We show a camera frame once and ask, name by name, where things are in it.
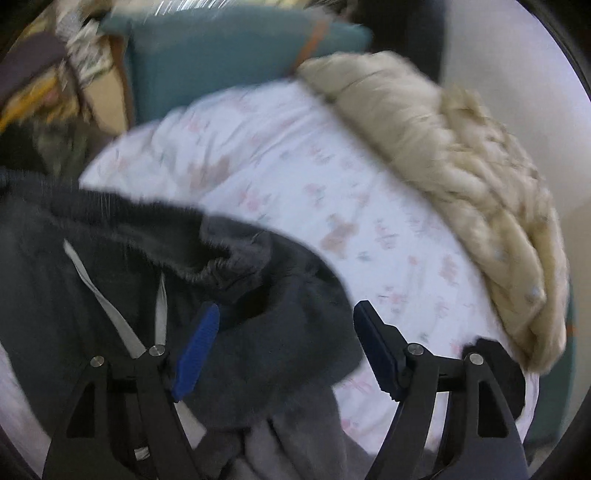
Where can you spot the dark grey hoodie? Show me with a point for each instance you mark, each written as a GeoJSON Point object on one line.
{"type": "Point", "coordinates": [277, 323]}

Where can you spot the beige quilted comforter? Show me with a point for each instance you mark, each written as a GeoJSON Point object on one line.
{"type": "Point", "coordinates": [438, 152]}

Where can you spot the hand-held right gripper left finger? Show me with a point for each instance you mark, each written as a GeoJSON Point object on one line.
{"type": "Point", "coordinates": [198, 350]}

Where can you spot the olive green cloth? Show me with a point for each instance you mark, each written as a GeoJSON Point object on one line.
{"type": "Point", "coordinates": [60, 147]}

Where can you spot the dark purple chair back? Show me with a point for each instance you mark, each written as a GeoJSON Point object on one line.
{"type": "Point", "coordinates": [27, 60]}

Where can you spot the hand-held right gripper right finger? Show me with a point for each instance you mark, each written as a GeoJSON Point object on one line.
{"type": "Point", "coordinates": [374, 346]}

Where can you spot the tan cardboard box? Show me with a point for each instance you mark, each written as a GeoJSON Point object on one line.
{"type": "Point", "coordinates": [108, 97]}

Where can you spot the teal padded bed frame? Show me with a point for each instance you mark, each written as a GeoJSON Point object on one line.
{"type": "Point", "coordinates": [221, 60]}

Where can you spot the leaf patterned cloth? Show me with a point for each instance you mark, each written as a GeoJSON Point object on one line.
{"type": "Point", "coordinates": [85, 50]}

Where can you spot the white floral bedsheet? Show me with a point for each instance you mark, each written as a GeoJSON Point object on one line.
{"type": "Point", "coordinates": [300, 184]}

